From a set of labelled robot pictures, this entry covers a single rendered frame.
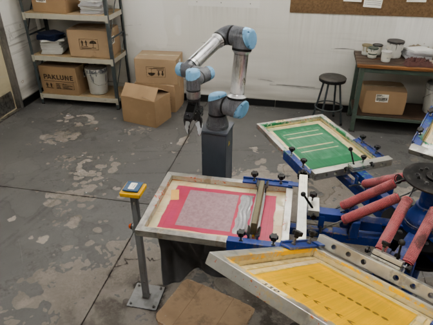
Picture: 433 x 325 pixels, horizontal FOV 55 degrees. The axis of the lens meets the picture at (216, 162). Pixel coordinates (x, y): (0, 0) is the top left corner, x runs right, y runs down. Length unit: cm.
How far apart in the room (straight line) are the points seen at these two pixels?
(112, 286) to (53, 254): 65
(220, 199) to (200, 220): 23
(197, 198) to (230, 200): 19
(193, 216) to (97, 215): 184
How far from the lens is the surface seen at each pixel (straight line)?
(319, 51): 588
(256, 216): 218
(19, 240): 401
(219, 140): 271
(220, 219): 232
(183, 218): 234
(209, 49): 245
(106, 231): 385
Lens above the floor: 240
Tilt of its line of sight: 31 degrees down
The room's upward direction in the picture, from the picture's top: straight up
